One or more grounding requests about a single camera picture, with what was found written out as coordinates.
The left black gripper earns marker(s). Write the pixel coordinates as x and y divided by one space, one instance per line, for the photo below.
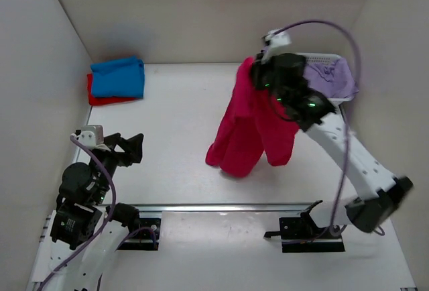
135 146

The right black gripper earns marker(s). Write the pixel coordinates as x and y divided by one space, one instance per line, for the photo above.
258 68

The magenta t shirt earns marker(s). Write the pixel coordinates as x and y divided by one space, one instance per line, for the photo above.
250 128

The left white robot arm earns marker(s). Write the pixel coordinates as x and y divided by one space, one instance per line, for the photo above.
89 224

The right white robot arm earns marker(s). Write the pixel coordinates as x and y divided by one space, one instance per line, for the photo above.
368 193

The white plastic laundry basket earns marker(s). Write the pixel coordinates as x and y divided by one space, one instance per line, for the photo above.
325 59

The lavender t shirt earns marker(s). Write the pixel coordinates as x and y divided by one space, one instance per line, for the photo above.
333 80

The folded red t shirt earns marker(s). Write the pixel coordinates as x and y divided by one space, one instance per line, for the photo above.
100 101

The folded blue t shirt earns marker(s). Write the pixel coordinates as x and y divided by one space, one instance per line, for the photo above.
118 78

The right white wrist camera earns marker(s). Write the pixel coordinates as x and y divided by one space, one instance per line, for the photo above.
275 43

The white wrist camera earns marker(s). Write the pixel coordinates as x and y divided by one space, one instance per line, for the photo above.
275 43
90 136

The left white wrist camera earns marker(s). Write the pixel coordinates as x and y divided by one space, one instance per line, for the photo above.
90 136

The aluminium rail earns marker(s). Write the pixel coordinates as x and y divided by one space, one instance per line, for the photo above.
223 207

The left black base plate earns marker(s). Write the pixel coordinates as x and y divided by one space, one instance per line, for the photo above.
144 234

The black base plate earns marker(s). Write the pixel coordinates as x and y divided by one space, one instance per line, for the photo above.
144 234
299 235

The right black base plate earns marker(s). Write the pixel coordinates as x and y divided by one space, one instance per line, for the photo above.
299 235

